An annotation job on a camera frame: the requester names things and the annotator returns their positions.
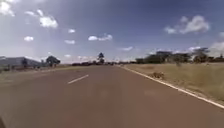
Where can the small dry bush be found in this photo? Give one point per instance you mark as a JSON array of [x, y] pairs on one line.
[[158, 75]]

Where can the row of trees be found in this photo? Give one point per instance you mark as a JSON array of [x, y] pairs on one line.
[[173, 57]]

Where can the tall dark tree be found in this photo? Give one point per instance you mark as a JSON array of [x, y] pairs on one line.
[[101, 57]]

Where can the low grey building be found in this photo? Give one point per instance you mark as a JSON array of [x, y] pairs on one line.
[[16, 62]]

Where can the dark round tree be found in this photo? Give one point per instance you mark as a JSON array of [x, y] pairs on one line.
[[52, 60]]

